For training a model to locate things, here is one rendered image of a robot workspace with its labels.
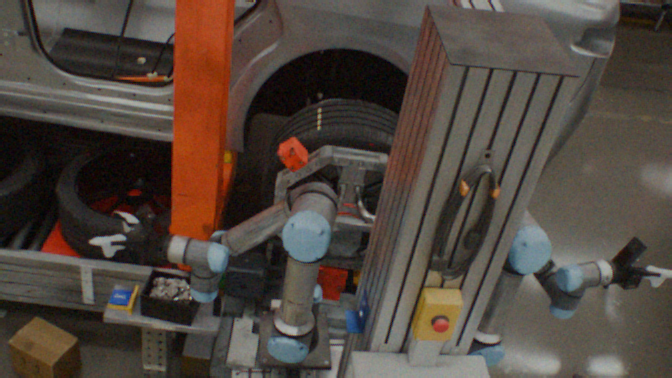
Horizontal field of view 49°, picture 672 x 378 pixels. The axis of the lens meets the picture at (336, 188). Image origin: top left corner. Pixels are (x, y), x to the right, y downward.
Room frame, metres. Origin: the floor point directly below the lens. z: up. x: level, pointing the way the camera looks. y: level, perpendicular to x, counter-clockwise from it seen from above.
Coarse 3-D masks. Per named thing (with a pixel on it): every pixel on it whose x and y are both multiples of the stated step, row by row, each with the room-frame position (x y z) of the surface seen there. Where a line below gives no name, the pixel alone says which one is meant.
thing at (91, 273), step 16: (0, 256) 2.02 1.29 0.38; (16, 256) 2.02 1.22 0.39; (32, 256) 2.04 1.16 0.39; (48, 256) 2.06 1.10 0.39; (64, 256) 2.07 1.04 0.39; (0, 272) 2.01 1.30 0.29; (16, 272) 2.02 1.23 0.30; (32, 272) 2.02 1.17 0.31; (48, 272) 2.03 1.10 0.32; (64, 272) 2.04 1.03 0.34; (80, 272) 2.05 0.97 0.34; (96, 272) 2.05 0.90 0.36; (112, 272) 2.05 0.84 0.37; (128, 272) 2.06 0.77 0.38; (144, 272) 2.07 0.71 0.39; (176, 272) 2.10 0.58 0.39; (112, 288) 2.05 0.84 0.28
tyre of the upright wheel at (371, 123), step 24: (288, 120) 2.38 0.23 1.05; (312, 120) 2.29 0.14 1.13; (336, 120) 2.26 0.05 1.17; (360, 120) 2.28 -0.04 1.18; (384, 120) 2.33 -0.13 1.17; (312, 144) 2.19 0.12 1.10; (336, 144) 2.20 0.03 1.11; (360, 144) 2.20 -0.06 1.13; (384, 144) 2.21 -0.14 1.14; (264, 168) 2.26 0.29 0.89; (264, 192) 2.18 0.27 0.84
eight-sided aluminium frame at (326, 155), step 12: (312, 156) 2.15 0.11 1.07; (324, 156) 2.11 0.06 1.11; (336, 156) 2.11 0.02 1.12; (348, 156) 2.12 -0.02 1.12; (360, 156) 2.15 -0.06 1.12; (372, 156) 2.16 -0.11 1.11; (384, 156) 2.17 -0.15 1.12; (300, 168) 2.10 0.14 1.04; (312, 168) 2.11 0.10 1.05; (372, 168) 2.12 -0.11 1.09; (384, 168) 2.12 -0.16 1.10; (288, 180) 2.11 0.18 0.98; (276, 192) 2.10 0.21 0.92; (360, 252) 2.18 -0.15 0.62; (324, 264) 2.11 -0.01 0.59; (336, 264) 2.12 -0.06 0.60; (348, 264) 2.12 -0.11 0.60; (360, 264) 2.12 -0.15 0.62
